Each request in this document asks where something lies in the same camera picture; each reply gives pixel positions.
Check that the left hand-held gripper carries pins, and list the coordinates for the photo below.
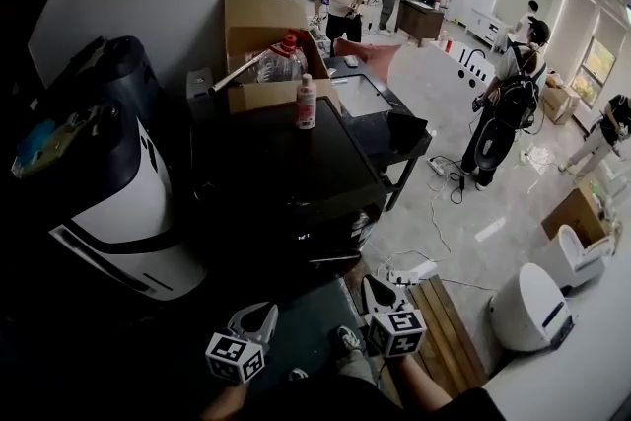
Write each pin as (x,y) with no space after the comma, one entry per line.
(231,357)

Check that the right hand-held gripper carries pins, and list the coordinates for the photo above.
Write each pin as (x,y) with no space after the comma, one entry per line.
(397,332)

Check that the black cabinet appliance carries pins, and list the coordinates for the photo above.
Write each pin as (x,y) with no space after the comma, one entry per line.
(286,162)

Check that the person's left forearm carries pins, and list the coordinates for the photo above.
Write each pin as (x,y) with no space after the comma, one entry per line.
(227,401)

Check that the person's right forearm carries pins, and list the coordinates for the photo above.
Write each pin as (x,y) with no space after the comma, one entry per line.
(424,384)

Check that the dark green carpet platform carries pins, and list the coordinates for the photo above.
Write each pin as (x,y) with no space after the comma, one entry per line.
(305,325)

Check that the person's right shoe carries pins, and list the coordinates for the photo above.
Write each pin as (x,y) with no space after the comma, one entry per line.
(349,339)

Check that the person's shoe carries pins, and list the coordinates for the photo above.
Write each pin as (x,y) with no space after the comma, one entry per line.
(349,339)
(298,373)

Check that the person's left shoe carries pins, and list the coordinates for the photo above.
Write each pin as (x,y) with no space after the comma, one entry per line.
(298,373)

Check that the wooden slatted platform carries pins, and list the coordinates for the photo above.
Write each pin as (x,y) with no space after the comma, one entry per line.
(446,335)

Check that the person's black clothing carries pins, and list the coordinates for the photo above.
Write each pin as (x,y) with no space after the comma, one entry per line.
(355,401)

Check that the white rounded toilet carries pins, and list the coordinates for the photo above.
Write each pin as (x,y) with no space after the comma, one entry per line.
(530,310)

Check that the black table with sink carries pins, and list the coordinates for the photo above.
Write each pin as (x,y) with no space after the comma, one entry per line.
(384,133)

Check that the black angular panel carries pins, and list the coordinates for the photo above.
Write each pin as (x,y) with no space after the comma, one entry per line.
(406,133)

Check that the white and black robot appliance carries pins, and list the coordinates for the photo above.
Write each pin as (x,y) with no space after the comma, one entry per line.
(128,212)

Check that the black round seat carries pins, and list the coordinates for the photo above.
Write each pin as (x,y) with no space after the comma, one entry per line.
(493,143)

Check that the white open toilet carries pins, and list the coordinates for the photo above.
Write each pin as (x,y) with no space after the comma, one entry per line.
(574,256)

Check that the brown cardboard box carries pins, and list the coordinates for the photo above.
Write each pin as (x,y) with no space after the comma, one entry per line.
(574,214)

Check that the white and pink bottle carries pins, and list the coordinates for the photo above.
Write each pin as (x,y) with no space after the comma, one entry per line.
(306,106)

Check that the black backpack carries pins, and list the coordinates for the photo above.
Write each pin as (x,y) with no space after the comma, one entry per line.
(517,103)

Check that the small white remote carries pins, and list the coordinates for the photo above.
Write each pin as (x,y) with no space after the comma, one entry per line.
(351,61)

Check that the small grey box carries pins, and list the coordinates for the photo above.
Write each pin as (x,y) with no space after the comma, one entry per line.
(201,89)

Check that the white counter with black marks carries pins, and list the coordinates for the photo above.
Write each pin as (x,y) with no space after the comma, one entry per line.
(443,64)

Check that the silver metal tube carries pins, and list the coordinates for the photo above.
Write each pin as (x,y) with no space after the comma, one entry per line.
(236,76)

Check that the clear jug with red cap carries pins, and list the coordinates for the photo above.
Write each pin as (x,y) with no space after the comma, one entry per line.
(283,61)

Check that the small cardboard box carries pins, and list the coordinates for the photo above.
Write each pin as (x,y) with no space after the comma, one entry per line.
(559,103)

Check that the brown wooden desk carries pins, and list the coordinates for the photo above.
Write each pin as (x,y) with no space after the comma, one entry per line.
(419,20)

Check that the dark grey robot appliance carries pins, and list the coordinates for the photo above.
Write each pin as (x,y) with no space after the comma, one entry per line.
(118,74)

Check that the blue cloth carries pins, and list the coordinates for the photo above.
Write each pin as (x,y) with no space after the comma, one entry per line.
(34,138)

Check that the low white cabinet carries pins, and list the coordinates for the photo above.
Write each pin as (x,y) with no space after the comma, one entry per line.
(488,29)

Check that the open cardboard box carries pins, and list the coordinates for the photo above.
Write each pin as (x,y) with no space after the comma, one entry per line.
(261,15)

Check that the glass window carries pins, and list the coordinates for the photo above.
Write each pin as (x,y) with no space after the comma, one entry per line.
(596,71)

